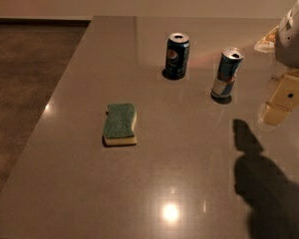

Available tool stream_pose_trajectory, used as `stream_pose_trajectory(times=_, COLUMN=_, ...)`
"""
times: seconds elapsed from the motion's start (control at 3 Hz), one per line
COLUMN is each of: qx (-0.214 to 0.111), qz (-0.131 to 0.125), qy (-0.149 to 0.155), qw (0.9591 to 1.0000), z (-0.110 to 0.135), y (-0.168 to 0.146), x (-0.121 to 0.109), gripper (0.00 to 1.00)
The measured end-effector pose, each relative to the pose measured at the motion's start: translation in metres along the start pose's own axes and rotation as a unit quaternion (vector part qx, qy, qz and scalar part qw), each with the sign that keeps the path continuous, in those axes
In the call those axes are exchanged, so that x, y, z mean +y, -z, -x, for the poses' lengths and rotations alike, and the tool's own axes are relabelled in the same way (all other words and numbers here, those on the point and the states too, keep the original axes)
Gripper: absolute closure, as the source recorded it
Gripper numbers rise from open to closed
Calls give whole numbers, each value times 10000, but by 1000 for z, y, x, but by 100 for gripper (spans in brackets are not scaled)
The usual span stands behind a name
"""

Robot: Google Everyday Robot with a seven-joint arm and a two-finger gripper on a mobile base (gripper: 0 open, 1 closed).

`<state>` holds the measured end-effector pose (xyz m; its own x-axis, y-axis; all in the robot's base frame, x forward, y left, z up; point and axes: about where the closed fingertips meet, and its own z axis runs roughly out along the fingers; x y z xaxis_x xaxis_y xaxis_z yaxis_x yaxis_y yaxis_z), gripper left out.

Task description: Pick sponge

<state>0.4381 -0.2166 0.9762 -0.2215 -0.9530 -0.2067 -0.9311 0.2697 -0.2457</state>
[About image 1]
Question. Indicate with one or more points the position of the green and yellow sponge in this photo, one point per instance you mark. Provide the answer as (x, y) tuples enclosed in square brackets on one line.
[(119, 128)]

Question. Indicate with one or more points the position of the blue Pepsi can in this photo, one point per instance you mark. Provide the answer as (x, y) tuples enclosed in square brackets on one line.
[(177, 53)]

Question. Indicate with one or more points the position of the blue silver Red Bull can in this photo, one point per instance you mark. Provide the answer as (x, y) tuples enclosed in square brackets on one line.
[(230, 60)]

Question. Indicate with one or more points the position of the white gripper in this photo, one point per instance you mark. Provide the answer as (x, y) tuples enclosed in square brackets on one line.
[(294, 40)]

